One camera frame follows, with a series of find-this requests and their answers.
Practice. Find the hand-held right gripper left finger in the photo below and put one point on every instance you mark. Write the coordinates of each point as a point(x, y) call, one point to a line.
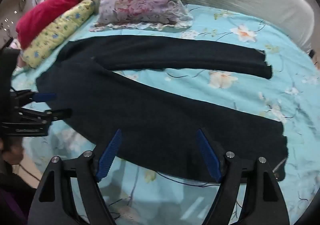
point(110, 155)

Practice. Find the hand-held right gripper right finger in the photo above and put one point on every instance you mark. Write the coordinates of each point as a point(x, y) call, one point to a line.
point(208, 155)

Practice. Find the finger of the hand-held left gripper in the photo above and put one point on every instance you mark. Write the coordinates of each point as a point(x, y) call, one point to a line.
point(57, 114)
point(45, 97)

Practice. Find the dark navy pants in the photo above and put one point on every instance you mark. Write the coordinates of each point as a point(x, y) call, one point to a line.
point(150, 115)

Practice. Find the person's left hand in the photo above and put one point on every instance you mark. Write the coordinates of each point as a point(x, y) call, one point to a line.
point(13, 151)

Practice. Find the yellow patterned pillow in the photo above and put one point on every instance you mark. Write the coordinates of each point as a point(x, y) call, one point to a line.
point(57, 29)

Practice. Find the red plush blanket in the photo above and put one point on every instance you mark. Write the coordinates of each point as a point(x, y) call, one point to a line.
point(42, 17)

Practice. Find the purple floral pillow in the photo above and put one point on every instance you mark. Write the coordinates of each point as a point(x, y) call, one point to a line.
point(140, 2)

